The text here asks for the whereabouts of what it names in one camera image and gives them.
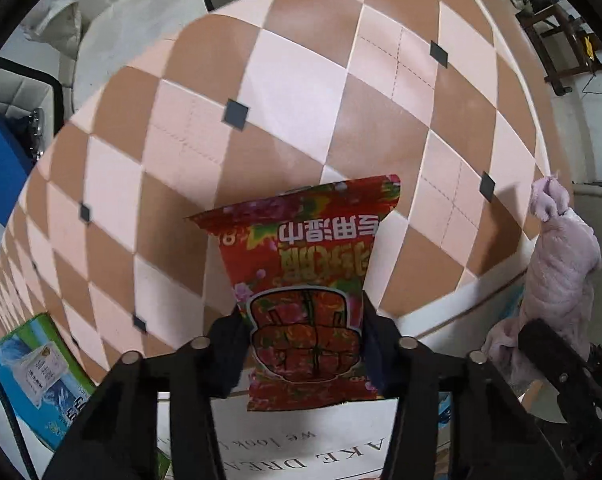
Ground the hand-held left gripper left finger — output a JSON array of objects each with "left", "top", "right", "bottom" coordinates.
[{"left": 45, "top": 310, "right": 250, "bottom": 480}]

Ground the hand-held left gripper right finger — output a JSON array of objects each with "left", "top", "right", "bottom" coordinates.
[{"left": 362, "top": 302, "right": 566, "bottom": 480}]

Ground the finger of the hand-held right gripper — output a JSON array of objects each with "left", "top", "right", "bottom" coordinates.
[{"left": 518, "top": 318, "right": 602, "bottom": 428}]

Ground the red snack packet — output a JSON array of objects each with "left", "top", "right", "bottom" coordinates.
[{"left": 185, "top": 175, "right": 402, "bottom": 412}]

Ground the pink plush toy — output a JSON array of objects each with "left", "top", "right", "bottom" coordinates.
[{"left": 481, "top": 172, "right": 602, "bottom": 396}]

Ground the white paper with text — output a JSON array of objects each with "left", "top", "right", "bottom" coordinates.
[{"left": 156, "top": 387, "right": 452, "bottom": 480}]

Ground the blue-green carton box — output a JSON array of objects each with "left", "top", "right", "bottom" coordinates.
[{"left": 0, "top": 312, "right": 98, "bottom": 452}]

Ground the checkered bed sheet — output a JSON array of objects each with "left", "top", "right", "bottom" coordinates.
[{"left": 0, "top": 0, "right": 556, "bottom": 391}]

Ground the blue board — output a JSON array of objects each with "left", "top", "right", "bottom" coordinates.
[{"left": 0, "top": 97, "right": 36, "bottom": 227}]

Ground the dark wooden chair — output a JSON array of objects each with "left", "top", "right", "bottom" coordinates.
[{"left": 515, "top": 0, "right": 602, "bottom": 95}]

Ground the white quilted seat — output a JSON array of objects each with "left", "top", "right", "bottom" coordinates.
[{"left": 0, "top": 57, "right": 66, "bottom": 131}]

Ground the white pillow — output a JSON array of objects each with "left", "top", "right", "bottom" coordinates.
[{"left": 22, "top": 0, "right": 82, "bottom": 57}]

